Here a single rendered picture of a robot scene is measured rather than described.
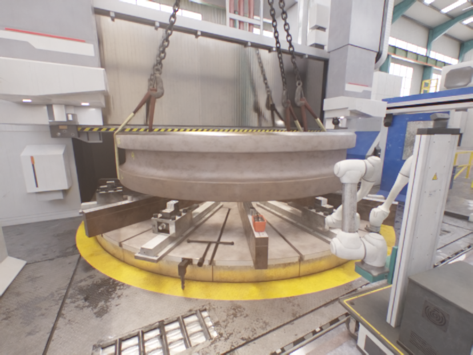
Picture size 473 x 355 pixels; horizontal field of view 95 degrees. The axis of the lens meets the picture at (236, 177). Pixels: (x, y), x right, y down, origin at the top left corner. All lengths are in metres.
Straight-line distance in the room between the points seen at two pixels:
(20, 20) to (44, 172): 2.43
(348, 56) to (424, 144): 5.16
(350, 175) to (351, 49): 5.34
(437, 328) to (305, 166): 2.18
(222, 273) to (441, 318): 1.92
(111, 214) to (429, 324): 3.61
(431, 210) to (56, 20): 4.63
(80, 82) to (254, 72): 4.33
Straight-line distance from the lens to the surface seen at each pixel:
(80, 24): 4.26
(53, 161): 5.28
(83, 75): 3.65
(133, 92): 5.52
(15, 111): 4.77
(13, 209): 6.05
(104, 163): 8.23
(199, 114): 5.73
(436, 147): 1.92
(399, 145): 7.28
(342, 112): 6.47
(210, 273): 2.84
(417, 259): 2.13
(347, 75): 6.67
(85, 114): 4.58
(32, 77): 3.73
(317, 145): 3.24
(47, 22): 4.30
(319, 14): 8.46
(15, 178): 5.89
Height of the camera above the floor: 1.74
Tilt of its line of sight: 11 degrees down
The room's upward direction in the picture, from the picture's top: straight up
